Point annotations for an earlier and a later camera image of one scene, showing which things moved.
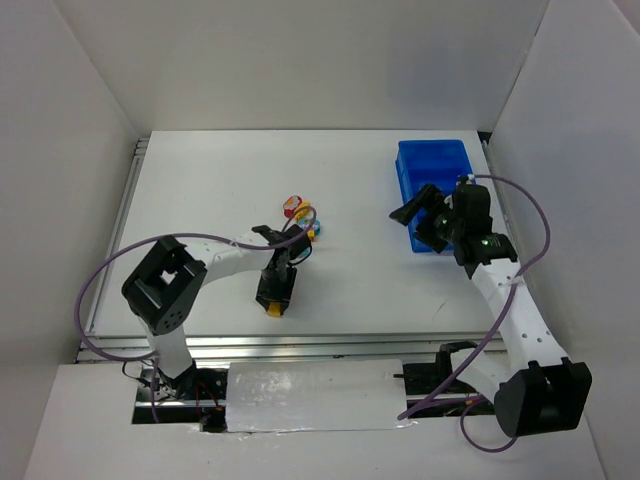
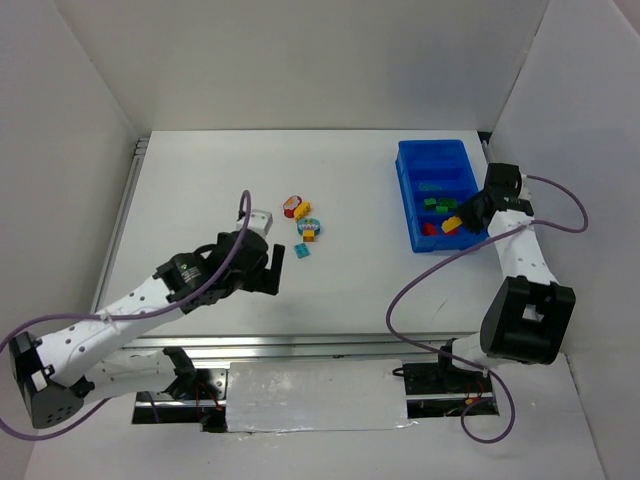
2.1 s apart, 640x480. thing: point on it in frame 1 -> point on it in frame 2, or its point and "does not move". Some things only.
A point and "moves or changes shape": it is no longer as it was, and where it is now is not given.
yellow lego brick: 274,309 moves or changes shape
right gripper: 431,216 -> 480,211
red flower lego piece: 291,205 does not move
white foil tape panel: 315,395 does not move
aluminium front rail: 144,349 does not move
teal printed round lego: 315,226 does not move
